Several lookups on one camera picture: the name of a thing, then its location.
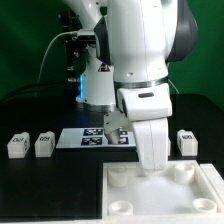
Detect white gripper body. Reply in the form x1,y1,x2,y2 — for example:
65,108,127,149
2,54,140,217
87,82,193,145
103,109,170,173

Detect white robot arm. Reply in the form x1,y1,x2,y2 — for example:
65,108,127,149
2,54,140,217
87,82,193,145
62,0,198,171

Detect white marker sheet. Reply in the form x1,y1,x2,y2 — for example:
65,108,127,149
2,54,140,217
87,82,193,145
56,127,135,149

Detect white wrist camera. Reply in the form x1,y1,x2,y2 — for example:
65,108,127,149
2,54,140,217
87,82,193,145
117,83,172,122

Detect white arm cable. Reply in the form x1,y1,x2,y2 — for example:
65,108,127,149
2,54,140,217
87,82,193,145
168,78,180,95

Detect black cables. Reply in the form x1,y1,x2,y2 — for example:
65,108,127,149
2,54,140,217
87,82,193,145
0,79,81,105

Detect black camera stand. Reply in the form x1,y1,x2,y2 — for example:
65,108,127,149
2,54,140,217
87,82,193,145
59,10,86,82

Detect white camera on stand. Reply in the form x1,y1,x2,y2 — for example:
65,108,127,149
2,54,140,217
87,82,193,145
77,29,96,44

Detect white camera cable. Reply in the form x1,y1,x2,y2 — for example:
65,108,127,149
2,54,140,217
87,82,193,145
35,31,80,98

